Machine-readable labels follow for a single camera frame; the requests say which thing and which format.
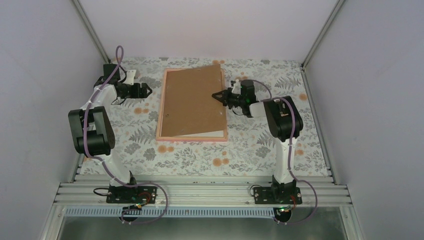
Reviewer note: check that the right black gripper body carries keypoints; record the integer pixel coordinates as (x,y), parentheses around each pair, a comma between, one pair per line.
(234,101)

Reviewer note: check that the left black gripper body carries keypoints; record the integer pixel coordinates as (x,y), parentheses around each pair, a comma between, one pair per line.
(131,94)

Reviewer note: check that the sunset photo print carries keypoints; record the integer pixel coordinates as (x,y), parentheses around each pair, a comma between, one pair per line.
(211,134)

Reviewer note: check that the brown cardboard backing board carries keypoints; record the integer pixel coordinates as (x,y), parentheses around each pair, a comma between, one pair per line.
(192,102)

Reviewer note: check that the pink wooden picture frame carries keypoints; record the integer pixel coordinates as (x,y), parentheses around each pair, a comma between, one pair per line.
(192,139)

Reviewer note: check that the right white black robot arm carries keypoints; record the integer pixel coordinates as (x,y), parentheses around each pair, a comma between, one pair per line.
(284,122)

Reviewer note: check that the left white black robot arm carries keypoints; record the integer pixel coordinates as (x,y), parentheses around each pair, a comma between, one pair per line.
(92,132)

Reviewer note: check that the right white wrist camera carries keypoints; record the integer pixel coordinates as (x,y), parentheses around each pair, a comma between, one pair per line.
(236,86)

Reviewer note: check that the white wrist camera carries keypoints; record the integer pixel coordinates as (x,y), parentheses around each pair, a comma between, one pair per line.
(130,77)
(236,86)

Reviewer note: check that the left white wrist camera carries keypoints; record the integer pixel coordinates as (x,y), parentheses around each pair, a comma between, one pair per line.
(130,77)

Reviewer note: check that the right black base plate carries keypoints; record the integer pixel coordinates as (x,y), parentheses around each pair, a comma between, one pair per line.
(265,196)

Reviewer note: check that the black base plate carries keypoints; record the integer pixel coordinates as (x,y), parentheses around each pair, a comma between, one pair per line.
(131,195)
(265,196)

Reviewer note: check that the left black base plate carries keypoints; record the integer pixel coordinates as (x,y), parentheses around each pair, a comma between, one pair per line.
(131,195)

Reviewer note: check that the aluminium rail base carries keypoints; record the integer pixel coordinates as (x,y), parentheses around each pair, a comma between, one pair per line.
(198,196)

